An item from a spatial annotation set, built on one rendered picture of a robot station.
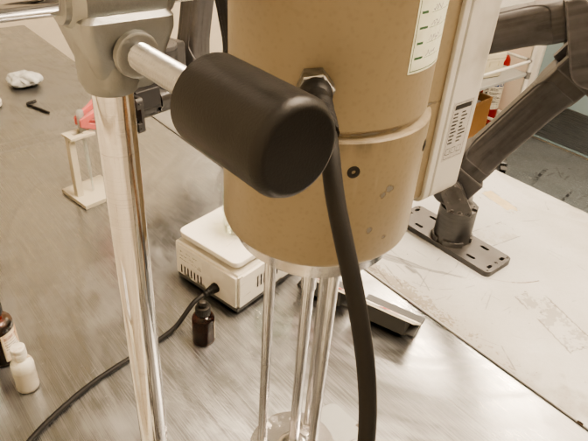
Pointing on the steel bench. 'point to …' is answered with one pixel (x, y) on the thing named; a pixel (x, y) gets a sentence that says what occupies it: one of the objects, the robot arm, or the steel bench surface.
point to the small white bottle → (23, 369)
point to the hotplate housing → (222, 276)
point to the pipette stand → (83, 196)
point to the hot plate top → (216, 240)
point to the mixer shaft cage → (300, 430)
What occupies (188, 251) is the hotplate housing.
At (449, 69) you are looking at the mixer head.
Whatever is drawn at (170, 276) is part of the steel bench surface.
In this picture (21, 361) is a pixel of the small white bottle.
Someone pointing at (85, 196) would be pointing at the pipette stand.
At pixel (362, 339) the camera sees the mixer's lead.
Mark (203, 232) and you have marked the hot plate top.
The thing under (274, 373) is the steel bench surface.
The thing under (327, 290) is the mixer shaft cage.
